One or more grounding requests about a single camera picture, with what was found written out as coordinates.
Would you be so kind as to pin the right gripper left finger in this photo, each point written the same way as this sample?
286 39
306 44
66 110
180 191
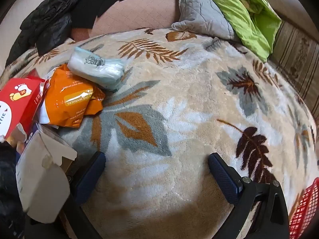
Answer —
82 184

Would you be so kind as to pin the grey quilted pillow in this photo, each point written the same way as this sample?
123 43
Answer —
205 18

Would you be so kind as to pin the red foot print box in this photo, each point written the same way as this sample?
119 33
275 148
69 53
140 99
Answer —
20 99

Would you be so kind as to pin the striped beige headboard cushion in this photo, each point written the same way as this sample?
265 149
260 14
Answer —
295 56

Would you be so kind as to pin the orange wipes pouch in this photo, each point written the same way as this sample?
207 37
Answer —
68 99

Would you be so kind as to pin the green floral quilt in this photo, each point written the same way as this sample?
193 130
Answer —
255 22

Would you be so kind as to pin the black puffer jacket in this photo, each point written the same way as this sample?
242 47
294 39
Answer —
45 28

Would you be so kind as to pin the leaf pattern fleece blanket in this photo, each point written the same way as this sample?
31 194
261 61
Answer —
182 97

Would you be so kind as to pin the white cardboard box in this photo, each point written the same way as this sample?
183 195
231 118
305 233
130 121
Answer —
42 182

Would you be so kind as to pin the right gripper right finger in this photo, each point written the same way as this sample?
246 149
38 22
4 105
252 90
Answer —
271 220

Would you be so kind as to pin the blue tissue pack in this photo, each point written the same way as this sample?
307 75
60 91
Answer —
107 73

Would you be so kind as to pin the red plastic basket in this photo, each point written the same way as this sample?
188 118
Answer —
305 211

